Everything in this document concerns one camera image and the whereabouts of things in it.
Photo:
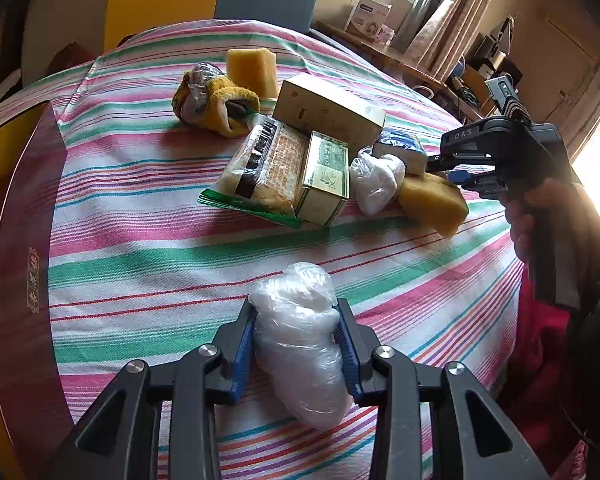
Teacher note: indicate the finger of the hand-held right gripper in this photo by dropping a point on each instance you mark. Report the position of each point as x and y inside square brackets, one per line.
[464, 177]
[455, 161]

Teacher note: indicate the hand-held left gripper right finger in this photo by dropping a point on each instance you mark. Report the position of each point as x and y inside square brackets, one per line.
[347, 355]

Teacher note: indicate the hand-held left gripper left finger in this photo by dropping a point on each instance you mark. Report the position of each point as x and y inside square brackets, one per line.
[242, 355]

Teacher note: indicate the rounded yellow sponge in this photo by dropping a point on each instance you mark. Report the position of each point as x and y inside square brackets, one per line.
[430, 200]

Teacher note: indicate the large white plastic bag bundle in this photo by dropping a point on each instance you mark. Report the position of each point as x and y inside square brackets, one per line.
[295, 340]

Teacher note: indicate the small white plastic bag bundle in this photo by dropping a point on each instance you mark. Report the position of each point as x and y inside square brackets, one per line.
[375, 180]

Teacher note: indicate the cracker packet with green edge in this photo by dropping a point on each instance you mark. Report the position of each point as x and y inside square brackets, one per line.
[275, 165]

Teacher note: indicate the blocky yellow sponge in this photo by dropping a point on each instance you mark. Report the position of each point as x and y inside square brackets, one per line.
[252, 67]

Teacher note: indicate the yellow towel bundle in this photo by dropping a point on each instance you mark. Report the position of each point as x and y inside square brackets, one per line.
[225, 105]

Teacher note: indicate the yellow translucent bin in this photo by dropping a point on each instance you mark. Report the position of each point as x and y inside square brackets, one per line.
[20, 260]

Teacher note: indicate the person's right forearm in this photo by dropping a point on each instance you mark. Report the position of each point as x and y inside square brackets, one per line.
[597, 350]

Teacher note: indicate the person's right hand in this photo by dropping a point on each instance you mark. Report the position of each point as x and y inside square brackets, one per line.
[580, 220]

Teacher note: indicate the blue packet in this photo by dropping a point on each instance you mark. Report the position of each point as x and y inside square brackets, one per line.
[397, 147]

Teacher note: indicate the black electronic device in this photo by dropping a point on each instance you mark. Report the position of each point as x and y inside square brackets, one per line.
[495, 55]

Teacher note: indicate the wooden cabinet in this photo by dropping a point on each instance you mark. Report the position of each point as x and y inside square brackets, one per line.
[565, 60]

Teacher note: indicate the striped tablecloth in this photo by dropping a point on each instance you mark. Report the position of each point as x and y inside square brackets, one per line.
[155, 270]

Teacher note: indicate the wooden desk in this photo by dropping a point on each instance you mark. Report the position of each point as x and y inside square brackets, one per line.
[380, 57]

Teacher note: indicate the green tea box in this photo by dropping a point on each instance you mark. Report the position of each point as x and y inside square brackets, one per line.
[325, 180]

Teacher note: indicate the beige carton box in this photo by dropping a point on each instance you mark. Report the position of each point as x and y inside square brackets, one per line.
[325, 105]

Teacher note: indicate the beige curtain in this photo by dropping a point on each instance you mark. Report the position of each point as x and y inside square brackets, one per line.
[455, 15]

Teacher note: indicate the white carton box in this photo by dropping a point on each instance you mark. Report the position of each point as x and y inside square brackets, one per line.
[367, 15]

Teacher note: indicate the red clothing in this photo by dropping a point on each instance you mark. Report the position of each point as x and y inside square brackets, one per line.
[535, 370]

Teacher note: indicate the yellow padded panel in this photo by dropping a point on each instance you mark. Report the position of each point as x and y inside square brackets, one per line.
[155, 0]

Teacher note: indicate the maroon cushion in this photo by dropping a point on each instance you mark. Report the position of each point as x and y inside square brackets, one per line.
[72, 55]

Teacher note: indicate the grey padded panel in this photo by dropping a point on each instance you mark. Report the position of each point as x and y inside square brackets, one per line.
[65, 20]

